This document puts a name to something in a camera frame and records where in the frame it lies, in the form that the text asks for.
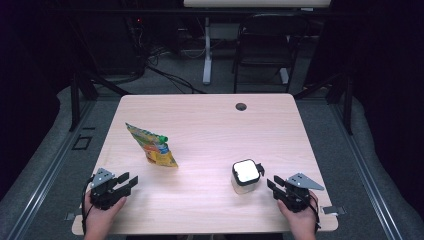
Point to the aluminium floor rail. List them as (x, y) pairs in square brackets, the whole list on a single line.
[(370, 186), (43, 180)]

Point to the dark equipment with red light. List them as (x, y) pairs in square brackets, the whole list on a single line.
[(110, 43)]

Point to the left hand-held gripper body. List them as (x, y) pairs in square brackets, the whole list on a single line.
[(103, 195)]

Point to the yellow green spout pouch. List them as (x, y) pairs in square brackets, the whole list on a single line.
[(155, 150)]

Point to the black folding chair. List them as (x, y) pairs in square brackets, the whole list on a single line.
[(266, 50)]

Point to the white desk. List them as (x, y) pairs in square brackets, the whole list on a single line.
[(256, 2)]

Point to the grey metal tab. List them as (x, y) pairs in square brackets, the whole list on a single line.
[(70, 216), (333, 210)]

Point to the person's right hand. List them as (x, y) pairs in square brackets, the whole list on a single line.
[(301, 220)]

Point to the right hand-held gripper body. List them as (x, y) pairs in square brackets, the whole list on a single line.
[(298, 196)]

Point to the person's left hand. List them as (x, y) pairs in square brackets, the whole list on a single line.
[(100, 218)]

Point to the black metal stand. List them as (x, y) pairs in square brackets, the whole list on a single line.
[(347, 106), (75, 100)]

